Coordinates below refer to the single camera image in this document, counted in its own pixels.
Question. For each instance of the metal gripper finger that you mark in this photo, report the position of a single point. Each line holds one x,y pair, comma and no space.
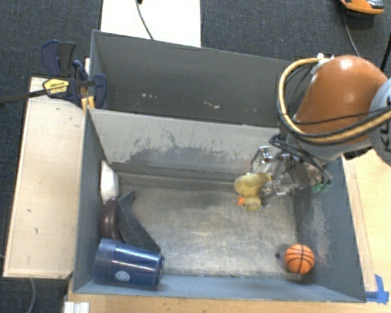
263,156
275,192

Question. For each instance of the yellow rubber duck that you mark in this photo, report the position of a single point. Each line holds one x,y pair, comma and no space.
249,186

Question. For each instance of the orange toy basketball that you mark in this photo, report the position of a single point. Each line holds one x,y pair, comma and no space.
299,259

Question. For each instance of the grey metal bin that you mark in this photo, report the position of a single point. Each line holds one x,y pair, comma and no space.
208,230

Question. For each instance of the white rounded object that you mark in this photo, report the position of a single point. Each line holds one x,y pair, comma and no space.
109,181

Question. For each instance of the blue plastic cup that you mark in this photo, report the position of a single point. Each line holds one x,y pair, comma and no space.
128,263

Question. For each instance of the dark maroon round disc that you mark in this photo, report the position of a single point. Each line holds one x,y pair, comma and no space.
109,219

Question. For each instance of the pale wood board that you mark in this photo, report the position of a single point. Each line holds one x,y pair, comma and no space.
48,189

